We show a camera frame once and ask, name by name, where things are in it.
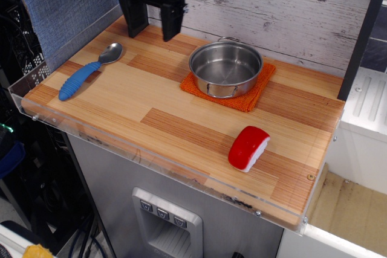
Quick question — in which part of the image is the grey toy fridge cabinet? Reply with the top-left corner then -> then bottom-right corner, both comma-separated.
70,137 -> 283,257

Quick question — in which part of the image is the white toy sink unit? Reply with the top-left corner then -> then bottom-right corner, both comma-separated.
278,68 -> 386,257

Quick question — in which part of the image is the blue handled metal spoon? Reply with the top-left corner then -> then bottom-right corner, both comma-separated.
59,43 -> 123,101

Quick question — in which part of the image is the red and white toy vegetable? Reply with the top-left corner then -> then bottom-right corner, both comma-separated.
228,126 -> 270,173

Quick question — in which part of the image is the clear acrylic table guard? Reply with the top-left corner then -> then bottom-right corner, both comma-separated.
8,8 -> 341,237

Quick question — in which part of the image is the black vertical post right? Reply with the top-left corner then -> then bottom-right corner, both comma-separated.
337,0 -> 383,101

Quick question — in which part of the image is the orange woven cloth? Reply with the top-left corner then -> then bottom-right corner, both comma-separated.
180,63 -> 276,112

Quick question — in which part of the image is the black vertical post left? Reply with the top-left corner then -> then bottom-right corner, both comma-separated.
126,2 -> 149,38

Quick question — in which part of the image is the silver water dispenser panel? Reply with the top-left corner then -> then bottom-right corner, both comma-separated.
132,187 -> 204,257

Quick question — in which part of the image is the black vertical post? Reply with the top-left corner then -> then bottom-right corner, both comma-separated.
337,0 -> 383,101
126,2 -> 149,38

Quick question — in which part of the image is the stainless steel pot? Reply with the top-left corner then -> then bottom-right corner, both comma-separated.
189,37 -> 264,99

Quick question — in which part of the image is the blue fabric panel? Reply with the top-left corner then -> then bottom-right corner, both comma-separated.
23,0 -> 122,72

